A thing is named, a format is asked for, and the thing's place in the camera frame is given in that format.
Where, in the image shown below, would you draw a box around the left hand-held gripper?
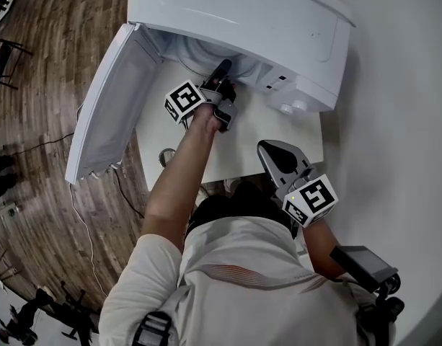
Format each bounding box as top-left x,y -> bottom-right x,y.
164,58 -> 240,133

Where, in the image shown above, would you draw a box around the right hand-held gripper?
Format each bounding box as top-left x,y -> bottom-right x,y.
256,139 -> 340,229

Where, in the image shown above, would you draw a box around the clear glass plate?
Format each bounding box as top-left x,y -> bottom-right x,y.
177,36 -> 260,83

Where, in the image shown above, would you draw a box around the person's left forearm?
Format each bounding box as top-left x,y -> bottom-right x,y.
140,119 -> 216,247

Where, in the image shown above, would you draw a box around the person's right forearm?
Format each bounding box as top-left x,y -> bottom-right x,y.
300,216 -> 346,280

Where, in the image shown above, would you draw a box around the person's left hand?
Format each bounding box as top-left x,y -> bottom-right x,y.
190,102 -> 222,135

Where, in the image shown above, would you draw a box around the person's black shorts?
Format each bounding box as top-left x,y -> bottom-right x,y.
186,181 -> 293,237

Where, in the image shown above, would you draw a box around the person's white shoe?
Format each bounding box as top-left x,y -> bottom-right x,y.
223,177 -> 240,195

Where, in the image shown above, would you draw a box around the white microwave oven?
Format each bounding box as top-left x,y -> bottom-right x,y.
64,0 -> 358,186

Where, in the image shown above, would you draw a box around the black battery box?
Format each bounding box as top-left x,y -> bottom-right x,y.
330,245 -> 399,293

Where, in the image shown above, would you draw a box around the person's white shirt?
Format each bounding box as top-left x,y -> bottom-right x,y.
97,216 -> 398,346

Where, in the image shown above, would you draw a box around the black folding chair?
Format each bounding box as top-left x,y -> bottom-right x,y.
0,36 -> 34,90

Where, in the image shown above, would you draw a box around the black tripod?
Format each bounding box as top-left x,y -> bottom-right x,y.
0,281 -> 101,346

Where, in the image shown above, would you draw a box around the round table cable grommet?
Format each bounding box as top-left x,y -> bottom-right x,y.
158,147 -> 177,168

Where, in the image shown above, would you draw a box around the black floor cable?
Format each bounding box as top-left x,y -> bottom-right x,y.
114,166 -> 146,218
4,131 -> 77,156

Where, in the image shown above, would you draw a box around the black clamp mount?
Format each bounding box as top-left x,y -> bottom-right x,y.
361,274 -> 406,338

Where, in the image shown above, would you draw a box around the grey backpack strap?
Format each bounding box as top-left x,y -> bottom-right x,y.
132,286 -> 182,346

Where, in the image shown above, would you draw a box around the wooden stick frame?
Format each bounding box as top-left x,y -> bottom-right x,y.
0,249 -> 25,284

